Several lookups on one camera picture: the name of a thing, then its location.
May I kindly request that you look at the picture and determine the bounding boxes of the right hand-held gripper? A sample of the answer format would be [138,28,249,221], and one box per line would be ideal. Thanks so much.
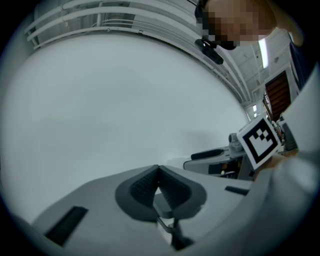
[183,115,280,181]

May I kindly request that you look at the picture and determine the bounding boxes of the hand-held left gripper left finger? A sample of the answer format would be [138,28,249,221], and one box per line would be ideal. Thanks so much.
[31,164,173,253]

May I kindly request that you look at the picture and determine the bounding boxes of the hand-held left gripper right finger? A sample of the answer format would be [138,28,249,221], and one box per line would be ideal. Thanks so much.
[158,164,255,251]

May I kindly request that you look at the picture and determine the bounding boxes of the person's right forearm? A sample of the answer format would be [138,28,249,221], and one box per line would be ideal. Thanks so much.
[253,149,300,182]

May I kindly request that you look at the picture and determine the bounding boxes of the brown wooden staircase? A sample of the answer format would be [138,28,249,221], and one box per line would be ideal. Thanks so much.
[264,71,291,121]

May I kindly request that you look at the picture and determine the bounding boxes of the ceiling light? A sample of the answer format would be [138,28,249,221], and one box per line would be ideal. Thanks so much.
[258,39,270,69]

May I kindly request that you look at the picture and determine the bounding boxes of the person's dark shirt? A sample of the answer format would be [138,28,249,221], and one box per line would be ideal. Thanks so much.
[288,29,320,91]

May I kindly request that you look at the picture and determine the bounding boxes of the person's head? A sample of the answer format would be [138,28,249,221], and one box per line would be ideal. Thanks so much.
[194,0,305,51]

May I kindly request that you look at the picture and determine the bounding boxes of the white ceiling pipes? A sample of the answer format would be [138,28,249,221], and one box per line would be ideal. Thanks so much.
[23,0,251,101]

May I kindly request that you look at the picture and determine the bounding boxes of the black head camera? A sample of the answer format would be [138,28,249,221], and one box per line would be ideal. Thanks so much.
[194,38,225,65]

